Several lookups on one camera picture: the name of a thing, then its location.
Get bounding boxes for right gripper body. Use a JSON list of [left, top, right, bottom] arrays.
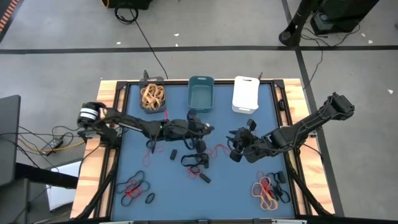
[[229, 118, 266, 164]]

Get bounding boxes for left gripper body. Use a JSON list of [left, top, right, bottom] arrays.
[[185, 108, 208, 154]]

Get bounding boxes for pile of rubber bands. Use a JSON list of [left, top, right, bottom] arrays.
[[257, 175, 280, 212]]

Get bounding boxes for teal plastic basket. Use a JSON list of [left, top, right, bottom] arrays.
[[187, 75, 215, 113]]

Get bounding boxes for white plastic basket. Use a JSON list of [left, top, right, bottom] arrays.
[[231, 75, 261, 114]]

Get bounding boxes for translucent grey basket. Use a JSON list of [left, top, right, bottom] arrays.
[[138, 76, 167, 114]]

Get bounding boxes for black pole base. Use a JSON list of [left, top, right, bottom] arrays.
[[278, 0, 323, 48]]

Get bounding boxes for black floor box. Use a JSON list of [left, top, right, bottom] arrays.
[[101, 0, 154, 10]]

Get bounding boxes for black power adapter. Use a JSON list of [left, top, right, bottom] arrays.
[[39, 138, 65, 152]]

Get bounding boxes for white box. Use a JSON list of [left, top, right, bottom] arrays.
[[45, 160, 83, 212]]

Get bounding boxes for black equipment box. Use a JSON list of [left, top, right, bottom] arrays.
[[310, 0, 381, 35]]

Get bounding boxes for black flat monitor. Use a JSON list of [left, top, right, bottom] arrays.
[[0, 94, 22, 187]]

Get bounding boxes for black orange striped mat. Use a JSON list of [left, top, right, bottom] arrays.
[[0, 0, 20, 34]]

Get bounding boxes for black table frame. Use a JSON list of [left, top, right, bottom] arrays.
[[70, 78, 336, 224]]

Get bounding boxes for black floor cables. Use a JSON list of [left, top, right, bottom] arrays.
[[0, 124, 86, 156], [300, 23, 362, 91]]

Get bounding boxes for yellow floor cable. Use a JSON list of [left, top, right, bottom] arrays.
[[17, 136, 86, 156]]

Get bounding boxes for black coiled floor cable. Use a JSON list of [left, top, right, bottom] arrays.
[[114, 3, 170, 81]]

